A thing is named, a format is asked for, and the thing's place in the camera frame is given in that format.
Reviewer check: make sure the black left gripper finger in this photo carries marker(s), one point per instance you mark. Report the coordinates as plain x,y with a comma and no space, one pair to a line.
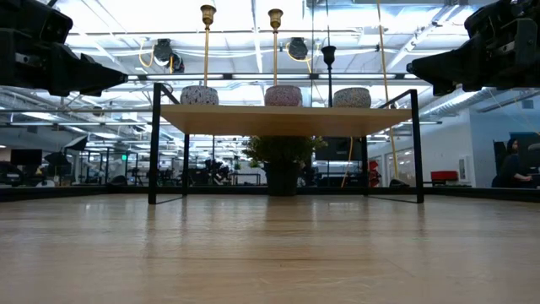
84,78
90,59

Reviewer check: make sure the teal patterned candle tin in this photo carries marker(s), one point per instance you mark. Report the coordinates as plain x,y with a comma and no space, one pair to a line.
352,98

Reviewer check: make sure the blue patterned candle tin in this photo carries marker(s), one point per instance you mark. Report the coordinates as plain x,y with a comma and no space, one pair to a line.
199,95

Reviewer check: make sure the black candlestick holder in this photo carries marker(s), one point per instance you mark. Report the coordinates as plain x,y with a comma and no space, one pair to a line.
328,52

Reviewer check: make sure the gold candlestick holder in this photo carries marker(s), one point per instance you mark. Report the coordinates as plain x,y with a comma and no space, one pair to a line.
207,14
275,19

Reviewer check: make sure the pink patterned candle tin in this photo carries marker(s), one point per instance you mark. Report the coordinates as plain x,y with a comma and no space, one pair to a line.
283,96

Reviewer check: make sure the red bench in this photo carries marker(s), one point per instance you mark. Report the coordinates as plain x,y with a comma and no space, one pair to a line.
444,176

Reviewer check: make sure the person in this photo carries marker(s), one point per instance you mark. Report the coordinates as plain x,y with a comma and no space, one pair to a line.
512,169

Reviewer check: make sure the wooden shelf with black legs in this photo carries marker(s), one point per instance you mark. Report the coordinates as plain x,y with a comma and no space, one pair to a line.
278,120

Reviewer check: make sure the green potted plant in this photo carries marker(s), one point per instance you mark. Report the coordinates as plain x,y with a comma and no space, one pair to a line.
282,160

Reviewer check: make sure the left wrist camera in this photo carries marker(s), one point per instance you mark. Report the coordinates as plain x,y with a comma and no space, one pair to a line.
34,19

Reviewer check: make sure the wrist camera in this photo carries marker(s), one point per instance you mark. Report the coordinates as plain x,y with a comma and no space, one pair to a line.
34,19
493,17

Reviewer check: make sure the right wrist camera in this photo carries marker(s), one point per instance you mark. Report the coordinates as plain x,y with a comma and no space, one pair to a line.
493,17

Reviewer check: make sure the black metal table frame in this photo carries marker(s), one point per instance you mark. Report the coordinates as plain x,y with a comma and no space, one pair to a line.
84,192

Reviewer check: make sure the black wall screen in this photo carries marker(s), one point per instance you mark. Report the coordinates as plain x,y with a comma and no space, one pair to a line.
337,148

